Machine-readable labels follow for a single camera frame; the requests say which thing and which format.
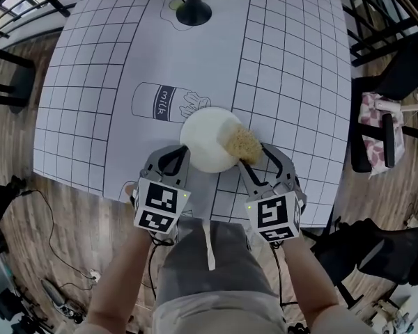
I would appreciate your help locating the person's right forearm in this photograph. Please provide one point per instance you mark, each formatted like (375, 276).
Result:
(310, 277)

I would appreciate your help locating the black office chair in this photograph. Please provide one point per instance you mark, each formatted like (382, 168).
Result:
(404, 71)
(386, 249)

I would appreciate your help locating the white grid-print tablecloth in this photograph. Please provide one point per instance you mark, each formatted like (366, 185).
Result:
(108, 64)

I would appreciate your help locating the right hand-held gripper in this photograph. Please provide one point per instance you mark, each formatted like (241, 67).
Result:
(271, 214)

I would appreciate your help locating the person's left forearm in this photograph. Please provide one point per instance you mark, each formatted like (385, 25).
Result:
(125, 273)

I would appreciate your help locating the pink patterned cloth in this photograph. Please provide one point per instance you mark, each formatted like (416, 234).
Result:
(372, 117)

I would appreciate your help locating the white power plug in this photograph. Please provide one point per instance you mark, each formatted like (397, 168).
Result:
(95, 275)

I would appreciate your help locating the person's grey trousers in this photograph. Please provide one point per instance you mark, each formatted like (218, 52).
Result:
(237, 256)

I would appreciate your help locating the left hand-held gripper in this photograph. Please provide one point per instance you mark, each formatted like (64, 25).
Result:
(156, 204)

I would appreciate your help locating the white plate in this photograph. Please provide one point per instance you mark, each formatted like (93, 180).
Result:
(202, 137)

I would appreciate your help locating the beige sponge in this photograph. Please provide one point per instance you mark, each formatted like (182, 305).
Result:
(244, 144)

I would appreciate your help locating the white shade table lamp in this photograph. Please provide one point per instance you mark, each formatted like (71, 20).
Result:
(193, 12)

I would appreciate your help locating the person's light shirt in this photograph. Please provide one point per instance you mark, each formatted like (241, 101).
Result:
(216, 315)

